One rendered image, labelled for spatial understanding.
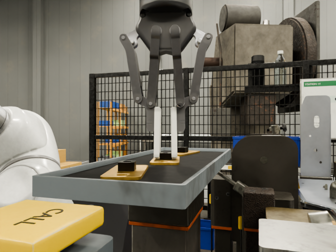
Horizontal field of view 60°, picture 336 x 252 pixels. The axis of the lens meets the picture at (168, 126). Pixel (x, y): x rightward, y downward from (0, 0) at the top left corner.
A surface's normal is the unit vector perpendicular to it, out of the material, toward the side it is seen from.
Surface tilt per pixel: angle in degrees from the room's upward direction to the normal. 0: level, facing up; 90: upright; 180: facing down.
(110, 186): 90
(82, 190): 90
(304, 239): 0
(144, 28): 90
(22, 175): 59
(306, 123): 90
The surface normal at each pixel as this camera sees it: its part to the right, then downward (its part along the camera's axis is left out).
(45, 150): 0.70, -0.60
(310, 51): 0.07, -0.07
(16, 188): -0.03, -0.58
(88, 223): 0.96, 0.00
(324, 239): 0.00, -1.00
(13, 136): 0.52, -0.08
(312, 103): -0.29, 0.00
